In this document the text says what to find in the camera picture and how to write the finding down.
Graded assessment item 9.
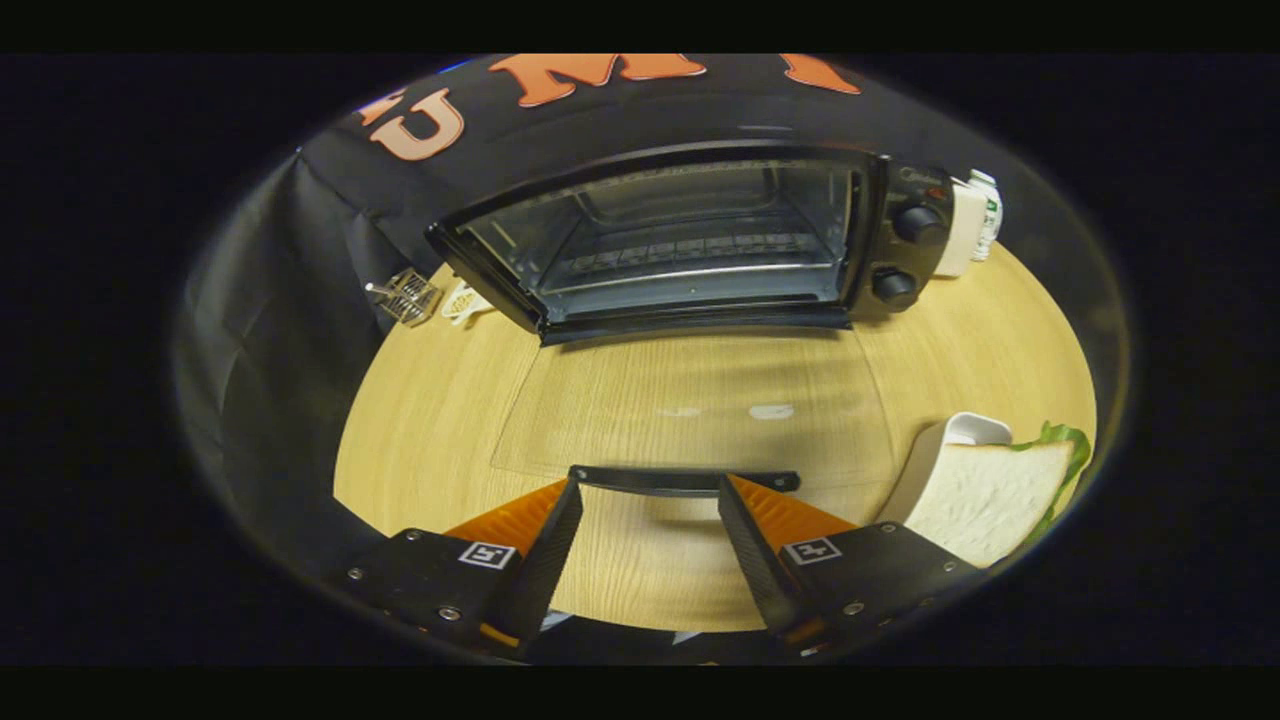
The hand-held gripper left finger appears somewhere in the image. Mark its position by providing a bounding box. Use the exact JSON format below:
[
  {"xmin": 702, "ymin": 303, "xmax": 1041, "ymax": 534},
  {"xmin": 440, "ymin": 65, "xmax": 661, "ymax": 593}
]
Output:
[{"xmin": 344, "ymin": 477, "xmax": 585, "ymax": 657}]

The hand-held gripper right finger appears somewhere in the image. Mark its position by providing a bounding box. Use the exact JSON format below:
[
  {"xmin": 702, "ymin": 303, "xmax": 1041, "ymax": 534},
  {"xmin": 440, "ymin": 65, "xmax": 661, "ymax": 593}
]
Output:
[{"xmin": 717, "ymin": 474, "xmax": 978, "ymax": 653}]

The lettuce sandwich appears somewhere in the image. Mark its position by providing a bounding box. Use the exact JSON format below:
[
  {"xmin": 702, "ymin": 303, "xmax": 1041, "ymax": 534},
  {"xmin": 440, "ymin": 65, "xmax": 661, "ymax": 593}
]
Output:
[{"xmin": 904, "ymin": 421, "xmax": 1093, "ymax": 570}]

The black toaster oven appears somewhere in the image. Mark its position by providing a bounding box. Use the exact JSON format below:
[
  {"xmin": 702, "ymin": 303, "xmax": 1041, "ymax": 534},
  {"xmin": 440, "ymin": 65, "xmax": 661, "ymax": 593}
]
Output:
[{"xmin": 425, "ymin": 140, "xmax": 957, "ymax": 499}]

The white pop-up toaster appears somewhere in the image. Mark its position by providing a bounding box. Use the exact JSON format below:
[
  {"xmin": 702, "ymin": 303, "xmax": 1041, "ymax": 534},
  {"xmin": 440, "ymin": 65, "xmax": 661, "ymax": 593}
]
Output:
[{"xmin": 934, "ymin": 177, "xmax": 987, "ymax": 280}]

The white rectangular tray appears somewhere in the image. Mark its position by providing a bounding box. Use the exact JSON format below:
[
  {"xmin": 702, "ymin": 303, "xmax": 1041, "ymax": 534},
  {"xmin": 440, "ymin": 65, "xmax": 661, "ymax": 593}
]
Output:
[{"xmin": 878, "ymin": 411, "xmax": 1014, "ymax": 527}]

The white yellow packet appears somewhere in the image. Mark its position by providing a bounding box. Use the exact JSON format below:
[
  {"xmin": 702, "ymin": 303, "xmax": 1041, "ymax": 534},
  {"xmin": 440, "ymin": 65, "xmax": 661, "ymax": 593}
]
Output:
[{"xmin": 440, "ymin": 279, "xmax": 497, "ymax": 327}]

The white green-label bottle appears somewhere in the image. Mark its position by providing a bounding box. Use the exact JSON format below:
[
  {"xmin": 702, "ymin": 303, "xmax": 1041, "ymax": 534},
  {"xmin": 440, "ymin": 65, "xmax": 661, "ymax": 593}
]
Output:
[{"xmin": 967, "ymin": 169, "xmax": 1005, "ymax": 264}]

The metal wire rack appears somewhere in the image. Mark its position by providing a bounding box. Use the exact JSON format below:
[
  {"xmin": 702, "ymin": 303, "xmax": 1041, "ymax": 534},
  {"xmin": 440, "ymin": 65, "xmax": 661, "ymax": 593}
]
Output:
[{"xmin": 364, "ymin": 267, "xmax": 442, "ymax": 330}]

